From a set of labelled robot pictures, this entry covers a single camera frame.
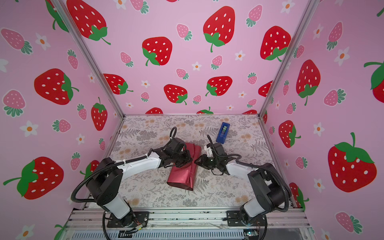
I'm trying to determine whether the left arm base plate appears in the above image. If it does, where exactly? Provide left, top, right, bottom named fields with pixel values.
left=107, top=211, right=150, bottom=229

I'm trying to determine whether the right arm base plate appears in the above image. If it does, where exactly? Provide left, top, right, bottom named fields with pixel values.
left=225, top=211, right=266, bottom=227

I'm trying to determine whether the blue tape dispenser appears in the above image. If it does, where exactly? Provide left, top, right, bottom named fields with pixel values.
left=216, top=122, right=230, bottom=144

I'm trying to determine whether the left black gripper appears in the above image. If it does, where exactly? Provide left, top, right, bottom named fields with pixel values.
left=172, top=149, right=195, bottom=167

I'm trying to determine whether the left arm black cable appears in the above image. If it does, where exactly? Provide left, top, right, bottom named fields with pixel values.
left=71, top=126, right=178, bottom=240

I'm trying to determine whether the dark red wrapping paper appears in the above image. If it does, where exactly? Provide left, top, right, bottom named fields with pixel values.
left=167, top=143, right=202, bottom=191

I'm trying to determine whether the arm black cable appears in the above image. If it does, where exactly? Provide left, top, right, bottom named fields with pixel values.
left=71, top=126, right=178, bottom=240
left=206, top=134, right=292, bottom=240

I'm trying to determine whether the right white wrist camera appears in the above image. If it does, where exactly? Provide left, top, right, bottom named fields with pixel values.
left=204, top=146, right=214, bottom=158

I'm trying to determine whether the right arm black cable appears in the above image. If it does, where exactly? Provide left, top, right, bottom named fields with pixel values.
left=206, top=134, right=292, bottom=240

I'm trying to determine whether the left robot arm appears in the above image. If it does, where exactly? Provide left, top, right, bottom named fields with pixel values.
left=71, top=138, right=196, bottom=227

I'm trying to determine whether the aluminium rail frame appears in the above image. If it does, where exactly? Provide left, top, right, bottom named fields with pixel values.
left=58, top=207, right=316, bottom=240

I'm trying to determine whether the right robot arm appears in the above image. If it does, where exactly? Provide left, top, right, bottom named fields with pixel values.
left=195, top=143, right=292, bottom=225

